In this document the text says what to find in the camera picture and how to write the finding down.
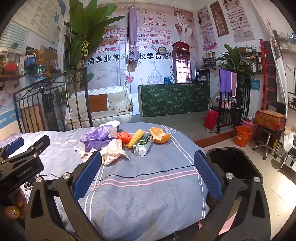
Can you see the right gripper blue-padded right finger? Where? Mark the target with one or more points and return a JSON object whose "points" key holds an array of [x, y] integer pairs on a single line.
{"points": [[252, 220]]}

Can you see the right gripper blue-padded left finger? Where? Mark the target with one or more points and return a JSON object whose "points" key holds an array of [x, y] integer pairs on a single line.
{"points": [[43, 221]]}

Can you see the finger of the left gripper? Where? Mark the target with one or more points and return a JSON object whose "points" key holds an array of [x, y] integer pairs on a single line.
{"points": [[37, 148], [9, 149]]}

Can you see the purple plastic bag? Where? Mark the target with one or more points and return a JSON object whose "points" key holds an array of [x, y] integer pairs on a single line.
{"points": [[98, 137]]}

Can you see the white paper wrapper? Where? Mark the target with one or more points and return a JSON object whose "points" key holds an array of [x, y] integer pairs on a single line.
{"points": [[112, 151]]}

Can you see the orange foam fruit net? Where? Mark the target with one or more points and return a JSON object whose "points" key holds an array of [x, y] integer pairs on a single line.
{"points": [[124, 136]]}

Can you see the yellow foam fruit net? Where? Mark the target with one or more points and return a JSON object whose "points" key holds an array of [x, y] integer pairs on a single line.
{"points": [[136, 136]]}

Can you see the green white milk carton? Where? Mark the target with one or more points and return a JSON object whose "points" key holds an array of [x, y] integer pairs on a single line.
{"points": [[141, 147]]}

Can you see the knotted white plastic bag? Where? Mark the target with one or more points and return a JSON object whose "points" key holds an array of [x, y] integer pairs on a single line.
{"points": [[85, 155]]}

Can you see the black trash bin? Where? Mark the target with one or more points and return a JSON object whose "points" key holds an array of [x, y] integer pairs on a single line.
{"points": [[237, 162]]}

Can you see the left hand with gold nails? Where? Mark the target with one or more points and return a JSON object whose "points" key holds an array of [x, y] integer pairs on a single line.
{"points": [[20, 209]]}

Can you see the white wicker swing sofa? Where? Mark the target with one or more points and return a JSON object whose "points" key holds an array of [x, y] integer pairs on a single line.
{"points": [[119, 105]]}

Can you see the swivel stool chrome base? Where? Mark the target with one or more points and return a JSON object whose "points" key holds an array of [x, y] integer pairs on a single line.
{"points": [[265, 145]]}

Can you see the orange cushion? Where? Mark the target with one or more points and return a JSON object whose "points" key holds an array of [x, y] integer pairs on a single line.
{"points": [[98, 103]]}

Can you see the orange plastic bucket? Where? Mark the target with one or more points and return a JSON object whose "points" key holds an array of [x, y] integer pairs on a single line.
{"points": [[243, 135]]}

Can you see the grey striped bed sheet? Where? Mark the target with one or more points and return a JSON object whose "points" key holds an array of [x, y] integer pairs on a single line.
{"points": [[159, 196]]}

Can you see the pink basin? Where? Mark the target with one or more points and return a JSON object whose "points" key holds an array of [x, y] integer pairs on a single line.
{"points": [[249, 122]]}

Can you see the orange patterned suitcase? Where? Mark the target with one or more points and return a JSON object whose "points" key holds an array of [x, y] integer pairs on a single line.
{"points": [[271, 120]]}

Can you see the red box on floor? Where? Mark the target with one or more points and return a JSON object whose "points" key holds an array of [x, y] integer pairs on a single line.
{"points": [[211, 119]]}

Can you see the orange peel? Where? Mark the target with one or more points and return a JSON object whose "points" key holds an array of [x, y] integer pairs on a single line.
{"points": [[159, 136]]}

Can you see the red ladder shelf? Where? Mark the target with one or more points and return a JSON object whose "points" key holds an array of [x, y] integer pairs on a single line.
{"points": [[269, 96]]}

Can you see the large banana plant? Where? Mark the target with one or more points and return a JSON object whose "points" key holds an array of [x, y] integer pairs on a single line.
{"points": [[86, 26]]}

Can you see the green floral covered counter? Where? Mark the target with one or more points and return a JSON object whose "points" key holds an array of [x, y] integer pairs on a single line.
{"points": [[160, 99]]}

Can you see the pink hanging towel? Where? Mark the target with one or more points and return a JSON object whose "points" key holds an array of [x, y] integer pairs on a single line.
{"points": [[233, 84]]}

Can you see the purple hanging towel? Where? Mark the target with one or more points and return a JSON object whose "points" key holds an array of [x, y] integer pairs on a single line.
{"points": [[225, 80]]}

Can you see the potted green plant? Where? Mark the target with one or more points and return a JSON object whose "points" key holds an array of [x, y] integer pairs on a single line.
{"points": [[234, 62]]}

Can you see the red telephone booth cabinet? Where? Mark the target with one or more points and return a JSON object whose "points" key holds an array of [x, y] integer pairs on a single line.
{"points": [[181, 63]]}

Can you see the black iron bed frame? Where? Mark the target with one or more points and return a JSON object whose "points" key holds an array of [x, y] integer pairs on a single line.
{"points": [[57, 103]]}

